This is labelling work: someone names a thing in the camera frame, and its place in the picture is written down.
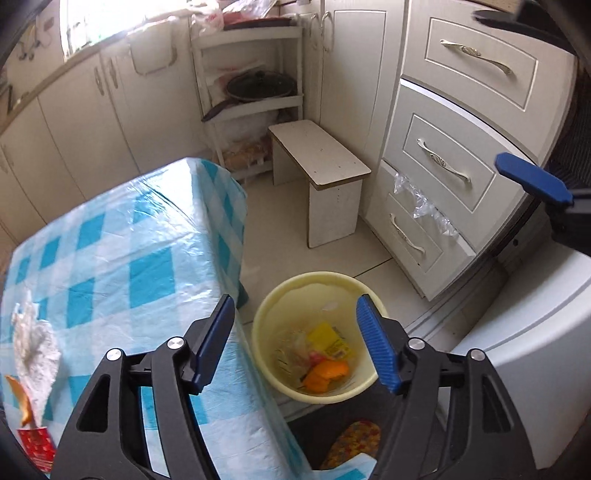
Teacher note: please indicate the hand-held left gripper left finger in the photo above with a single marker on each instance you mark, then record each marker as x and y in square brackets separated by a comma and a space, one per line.
[212, 341]

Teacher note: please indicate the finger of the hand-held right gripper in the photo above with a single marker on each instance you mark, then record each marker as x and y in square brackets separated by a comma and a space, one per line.
[517, 21]
[531, 177]

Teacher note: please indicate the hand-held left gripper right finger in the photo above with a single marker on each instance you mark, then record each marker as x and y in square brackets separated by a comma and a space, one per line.
[376, 341]

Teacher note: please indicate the pale yellow plastic bin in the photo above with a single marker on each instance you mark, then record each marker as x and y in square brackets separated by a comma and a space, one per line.
[281, 304]

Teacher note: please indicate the patterned slipper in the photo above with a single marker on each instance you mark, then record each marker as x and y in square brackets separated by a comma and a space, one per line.
[353, 438]

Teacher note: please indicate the blue checkered plastic tablecloth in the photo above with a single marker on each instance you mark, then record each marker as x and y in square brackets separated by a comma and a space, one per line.
[138, 258]

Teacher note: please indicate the clear plastic film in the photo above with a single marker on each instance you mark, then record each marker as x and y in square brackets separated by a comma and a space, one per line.
[422, 203]

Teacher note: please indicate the white appliance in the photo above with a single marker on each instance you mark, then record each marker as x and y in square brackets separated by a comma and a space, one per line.
[521, 332]

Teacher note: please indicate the crumpled white tissue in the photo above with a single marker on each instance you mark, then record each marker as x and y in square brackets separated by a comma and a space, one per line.
[34, 350]

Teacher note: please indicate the plastic-wrapped food packet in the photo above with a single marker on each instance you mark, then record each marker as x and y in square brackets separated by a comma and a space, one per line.
[244, 154]

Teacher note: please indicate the white wooden stool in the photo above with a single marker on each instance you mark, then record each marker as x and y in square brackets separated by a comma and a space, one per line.
[318, 157]

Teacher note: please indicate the red printed packet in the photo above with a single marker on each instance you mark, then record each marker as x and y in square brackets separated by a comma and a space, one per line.
[37, 447]

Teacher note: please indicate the white corner kitchen cabinet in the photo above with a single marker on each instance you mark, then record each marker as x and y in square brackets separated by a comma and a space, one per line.
[69, 138]

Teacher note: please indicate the dark red tray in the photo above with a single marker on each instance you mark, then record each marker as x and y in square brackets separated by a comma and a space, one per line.
[258, 24]

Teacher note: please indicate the dark lidded pan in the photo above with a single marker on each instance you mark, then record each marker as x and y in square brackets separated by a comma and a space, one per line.
[261, 85]

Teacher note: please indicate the clear plastic bag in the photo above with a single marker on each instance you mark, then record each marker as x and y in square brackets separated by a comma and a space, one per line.
[249, 9]

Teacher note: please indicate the white shelf rack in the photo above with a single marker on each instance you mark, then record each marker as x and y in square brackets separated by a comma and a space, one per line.
[249, 34]

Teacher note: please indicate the white red-print shopping bag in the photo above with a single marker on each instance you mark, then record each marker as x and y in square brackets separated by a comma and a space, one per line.
[207, 16]

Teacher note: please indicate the kitchen window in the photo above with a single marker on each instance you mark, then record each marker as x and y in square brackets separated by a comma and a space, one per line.
[92, 23]

